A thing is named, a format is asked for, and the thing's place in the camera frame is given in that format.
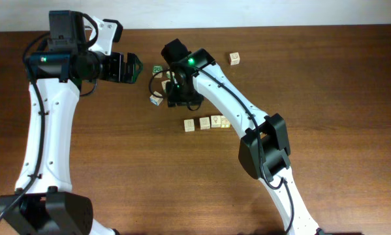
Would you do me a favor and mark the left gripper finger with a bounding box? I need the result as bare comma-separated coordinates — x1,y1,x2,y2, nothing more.
125,67,143,84
126,52,142,69

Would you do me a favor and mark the blue-sided leaf block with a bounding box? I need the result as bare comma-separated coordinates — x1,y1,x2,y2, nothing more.
149,91,163,106

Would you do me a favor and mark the number 8 wooden block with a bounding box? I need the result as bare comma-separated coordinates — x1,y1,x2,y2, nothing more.
184,119,195,132

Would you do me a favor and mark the red-sided number 5 block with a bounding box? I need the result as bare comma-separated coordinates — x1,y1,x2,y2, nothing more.
199,117,211,130

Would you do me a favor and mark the ice cream picture block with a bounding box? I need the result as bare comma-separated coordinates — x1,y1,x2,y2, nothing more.
210,115,221,128

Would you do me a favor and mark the yellow-sided wooden block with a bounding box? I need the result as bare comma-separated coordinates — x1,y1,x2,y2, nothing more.
221,116,231,128

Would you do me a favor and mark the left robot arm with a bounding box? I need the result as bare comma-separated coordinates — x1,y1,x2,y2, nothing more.
0,10,143,234

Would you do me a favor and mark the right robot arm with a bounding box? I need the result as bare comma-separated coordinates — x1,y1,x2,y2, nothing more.
161,39,324,235

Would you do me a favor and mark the green-sided horse block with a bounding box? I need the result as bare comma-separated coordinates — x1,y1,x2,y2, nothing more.
161,80,169,93

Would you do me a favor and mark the green animal picture block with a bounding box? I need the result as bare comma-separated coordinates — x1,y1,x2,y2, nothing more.
166,71,175,79

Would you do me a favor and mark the green R block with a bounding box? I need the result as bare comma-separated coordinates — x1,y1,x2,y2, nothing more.
152,65,163,78

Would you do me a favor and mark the far red-sided block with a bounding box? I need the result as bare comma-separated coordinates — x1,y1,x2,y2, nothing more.
229,52,240,65

